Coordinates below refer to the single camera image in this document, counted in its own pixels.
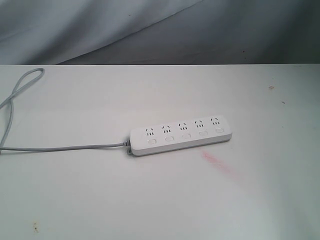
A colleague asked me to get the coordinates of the white five-outlet power strip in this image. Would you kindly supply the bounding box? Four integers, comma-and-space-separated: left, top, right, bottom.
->
129, 115, 233, 156

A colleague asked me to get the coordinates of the grey backdrop cloth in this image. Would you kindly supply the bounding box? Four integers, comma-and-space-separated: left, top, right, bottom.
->
0, 0, 320, 65

